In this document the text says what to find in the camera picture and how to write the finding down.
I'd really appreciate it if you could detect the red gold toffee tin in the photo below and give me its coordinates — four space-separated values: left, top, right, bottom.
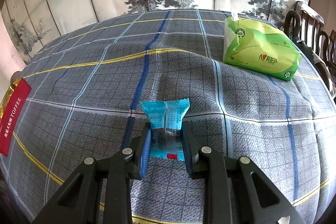
0 77 31 157

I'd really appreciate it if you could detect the round beige wall disc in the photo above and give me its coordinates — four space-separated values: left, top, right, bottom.
10 71 21 84

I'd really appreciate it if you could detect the teal clear snack packet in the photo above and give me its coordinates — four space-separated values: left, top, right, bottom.
141 98 190 161

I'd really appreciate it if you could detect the green tissue pack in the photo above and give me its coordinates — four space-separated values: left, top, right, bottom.
223 14 301 82

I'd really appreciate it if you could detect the dark wooden chair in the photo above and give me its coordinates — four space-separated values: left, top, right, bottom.
284 1 335 99

